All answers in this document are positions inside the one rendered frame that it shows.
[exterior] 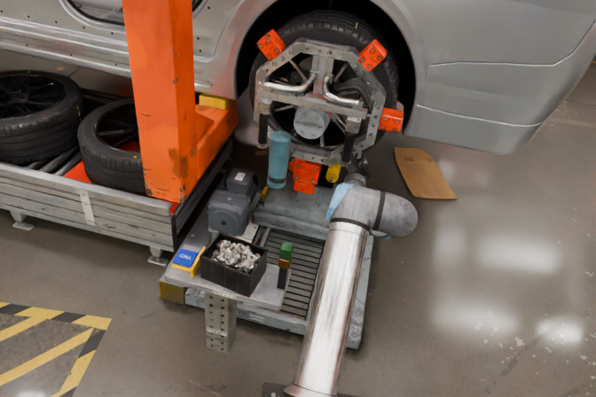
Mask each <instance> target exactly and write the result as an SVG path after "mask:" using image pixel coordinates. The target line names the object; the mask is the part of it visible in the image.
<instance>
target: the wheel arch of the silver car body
mask: <svg viewBox="0 0 596 397"><path fill-rule="evenodd" d="M327 5H328V0H272V1H271V2H270V3H268V4H267V5H266V6H265V7H263V8H262V9H261V10H260V11H259V12H258V14H257V15H256V16H255V17H254V19H253V20H252V21H251V23H250V24H249V26H248V27H247V29H246V31H245V33H244V35H243V36H242V38H241V40H240V43H239V47H238V49H237V52H236V56H235V59H234V64H233V71H232V91H233V96H234V100H238V99H239V97H240V96H241V95H242V93H243V92H244V91H245V90H246V88H247V87H248V83H249V75H250V72H251V68H252V65H253V64H254V62H255V58H256V57H257V55H258V53H259V52H260V49H259V47H258V46H257V45H256V43H257V42H258V41H259V40H260V39H261V38H262V37H263V36H264V35H266V34H267V33H268V32H270V31H271V30H272V29H274V30H275V32H276V31H277V30H278V29H279V28H280V27H282V26H283V25H284V24H285V23H286V22H288V21H289V20H290V19H292V18H294V17H296V16H298V15H300V14H303V13H305V12H311V11H315V10H316V9H317V10H326V9H327ZM332 10H335V11H336V10H338V11H341V12H346V13H351V15H353V14H354V15H356V16H357V17H360V18H361V19H364V20H365V21H367V22H369V24H371V25H373V27H375V28H376V29H377V31H379V32H380V33H381V35H383V36H384V37H385V40H387V42H388V45H390V47H391V49H392V52H394V55H395V57H396V63H397V66H398V68H397V69H398V75H399V84H398V94H397V101H398V102H400V103H401V104H402V105H403V106H404V119H403V132H402V135H403V136H405V134H406V133H407V131H408V129H409V127H410V126H411V124H412V120H413V116H414V114H415V110H416V105H417V101H418V91H419V80H418V71H417V66H416V61H415V57H414V55H413V51H412V47H411V45H410V43H409V41H408V39H407V37H406V35H405V33H404V31H403V30H402V28H401V27H400V25H399V24H398V23H397V21H396V20H395V19H394V17H393V16H392V15H391V14H390V13H389V12H388V11H387V10H386V9H385V8H384V7H383V6H381V5H380V4H379V3H377V2H376V1H375V0H333V7H332ZM291 67H293V66H292V64H291V63H290V62H289V61H287V62H286V63H285V64H284V65H283V66H281V72H280V77H281V78H286V74H287V72H288V71H289V69H290V68H291Z"/></svg>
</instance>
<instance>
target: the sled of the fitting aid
mask: <svg viewBox="0 0 596 397"><path fill-rule="evenodd" d="M270 191H271V187H270V186H269V185H268V184H266V186H265V187H264V189H263V192H262V195H261V197H260V199H259V201H258V203H257V205H256V207H255V210H254V212H253V223H255V224H260V225H263V226H267V227H271V228H274V229H278V230H285V231H289V232H293V233H296V234H300V235H304V236H308V237H314V238H318V239H322V240H325V241H326V240H327V235H328V231H329V224H326V223H322V222H315V221H312V220H308V219H303V218H300V217H296V216H292V215H289V214H282V213H278V212H274V211H270V210H266V209H264V203H265V201H266V199H267V197H268V195H269V193H270Z"/></svg>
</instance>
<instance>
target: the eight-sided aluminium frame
mask: <svg viewBox="0 0 596 397"><path fill-rule="evenodd" d="M329 51H330V52H332V53H330V52H329ZM300 52H302V53H307V54H311V55H314V54H316V55H319V56H320V57H326V58H328V57H330V58H334V59H339V60H343V61H348V62H349V64H350V65H351V66H352V68H353V69H354V71H355V72H356V73H357V75H358V77H359V78H360V79H362V80H363V81H364V82H365V84H366V86H367V88H368V90H369V92H370V93H371V94H372V96H373V98H374V103H373V107H372V113H371V118H370V121H369V125H368V129H367V132H366V133H365V134H363V135H361V136H360V137H358V138H356V139H355V143H354V146H353V151H352V153H353V155H354V154H356V153H358V152H361V151H362V150H364V149H366V148H369V147H370V146H372V145H374V141H375V139H376V134H377V130H378V127H379V123H380V117H381V113H382V109H383V106H384V105H385V99H386V93H387V91H385V89H384V88H383V86H382V85H381V84H380V82H379V80H378V79H377V77H376V76H375V74H374V73H373V71H370V72H368V71H367V70H366V69H365V68H364V67H363V66H362V65H361V64H360V63H359V62H358V58H359V55H360V52H359V51H358V50H357V48H356V47H351V46H346V45H341V44H337V43H328V42H323V41H318V40H313V39H309V38H308V37H307V38H304V37H300V38H299V39H297V40H295V41H294V42H293V43H291V44H290V45H289V46H287V47H286V48H285V49H284V50H283V52H282V53H281V54H279V55H278V56H277V57H275V58H274V59H273V60H272V61H267V62H266V63H264V64H263V65H262V66H260V68H259V69H258V70H257V71H256V77H255V109H254V120H255V121H256V123H257V124H258V125H259V117H260V114H259V113H258V112H257V106H258V101H259V99H260V97H256V90H257V88H258V87H261V88H262V87H263V85H264V84H265V83H266V82H268V81H269V74H271V73H272V72H274V71H275V70H277V69H278V68H279V67H281V66H283V65H284V64H285V63H286V62H287V61H289V60H290V59H291V58H293V57H294V56H296V55H297V54H299V53H300ZM279 130H281V129H280V128H279V126H278V125H277V124H276V123H275V121H274V120H273V119H272V118H271V117H270V116H269V123H268V133H267V134H268V135H267V136H268V137H269V138H271V134H272V133H273V132H275V131H279ZM343 147H344V145H343V146H341V147H340V148H338V149H336V150H334V151H332V152H330V151H326V150H322V149H318V148H314V147H309V146H305V145H301V144H294V143H292V142H291V145H290V155H289V157H290V158H291V157H292V156H293V157H295V158H297V159H300V160H307V161H312V162H316V163H320V164H324V165H326V166H333V165H336V164H338V163H339V162H340V159H341V155H340V152H342V151H343ZM296 148H297V149H296ZM304 155H305V156H304ZM313 157H314V158H313Z"/></svg>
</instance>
